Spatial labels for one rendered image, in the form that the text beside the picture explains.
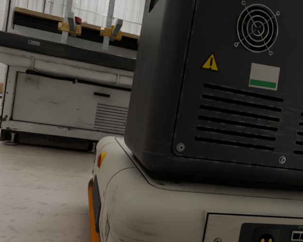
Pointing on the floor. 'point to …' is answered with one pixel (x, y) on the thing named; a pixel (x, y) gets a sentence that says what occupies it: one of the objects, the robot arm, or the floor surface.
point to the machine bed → (62, 96)
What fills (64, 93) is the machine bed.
